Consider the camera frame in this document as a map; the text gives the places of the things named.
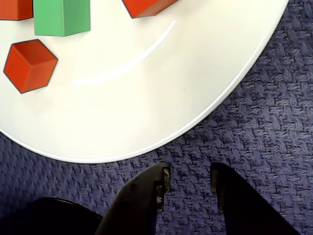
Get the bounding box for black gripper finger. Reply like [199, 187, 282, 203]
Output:
[94, 162, 172, 235]
[210, 162, 302, 235]

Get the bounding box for red cube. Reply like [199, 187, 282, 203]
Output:
[0, 0, 34, 21]
[2, 39, 59, 94]
[121, 0, 180, 20]

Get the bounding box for white round plate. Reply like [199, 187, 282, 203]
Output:
[0, 0, 291, 164]

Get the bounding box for blue woven tablecloth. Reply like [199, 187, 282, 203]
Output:
[0, 0, 313, 235]

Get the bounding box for green cube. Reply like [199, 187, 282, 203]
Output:
[33, 0, 91, 37]

